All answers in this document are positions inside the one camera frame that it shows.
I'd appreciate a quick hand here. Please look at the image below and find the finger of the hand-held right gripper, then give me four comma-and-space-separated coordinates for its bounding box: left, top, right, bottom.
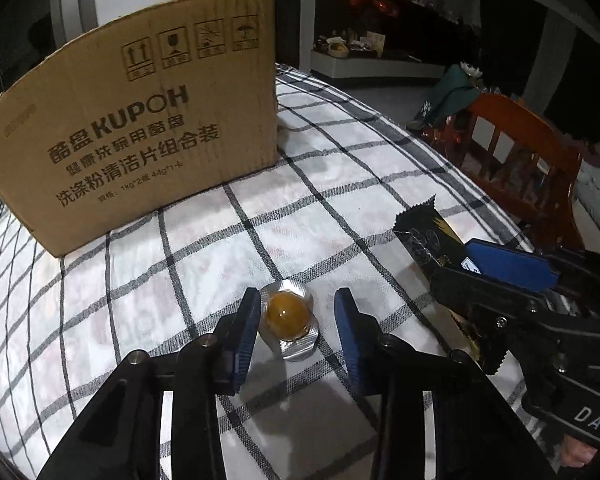
465, 239, 562, 294
430, 266, 551, 376

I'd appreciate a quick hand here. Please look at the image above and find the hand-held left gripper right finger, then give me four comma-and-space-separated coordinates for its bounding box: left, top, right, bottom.
334, 287, 556, 480

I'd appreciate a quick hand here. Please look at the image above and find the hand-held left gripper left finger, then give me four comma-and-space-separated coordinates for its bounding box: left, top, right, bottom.
37, 287, 262, 480

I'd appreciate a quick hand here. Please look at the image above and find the black snack packet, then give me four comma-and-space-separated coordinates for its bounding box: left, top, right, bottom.
392, 197, 496, 361

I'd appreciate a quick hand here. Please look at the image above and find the brown cardboard box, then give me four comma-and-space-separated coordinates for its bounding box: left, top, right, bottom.
0, 0, 280, 258

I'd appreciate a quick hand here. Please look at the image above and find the person's right hand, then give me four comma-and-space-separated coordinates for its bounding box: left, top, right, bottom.
560, 435, 600, 470

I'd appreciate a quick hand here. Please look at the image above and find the wooden chair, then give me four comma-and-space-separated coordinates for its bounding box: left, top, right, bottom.
432, 92, 587, 252

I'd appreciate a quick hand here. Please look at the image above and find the checked tablecloth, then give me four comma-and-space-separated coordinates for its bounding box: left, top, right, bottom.
0, 62, 561, 480

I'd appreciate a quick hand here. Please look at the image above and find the green cloth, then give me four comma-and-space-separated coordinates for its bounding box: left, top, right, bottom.
407, 67, 481, 129

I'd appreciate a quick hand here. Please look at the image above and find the white low bench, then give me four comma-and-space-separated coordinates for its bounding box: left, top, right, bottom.
310, 49, 447, 81

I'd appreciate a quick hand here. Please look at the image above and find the dark sideboard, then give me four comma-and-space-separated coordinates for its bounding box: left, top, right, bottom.
380, 0, 482, 67

